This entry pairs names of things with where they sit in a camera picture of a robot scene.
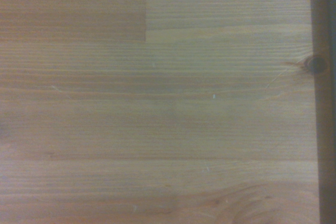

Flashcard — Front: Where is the black laptop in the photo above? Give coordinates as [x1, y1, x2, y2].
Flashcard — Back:
[326, 0, 336, 224]

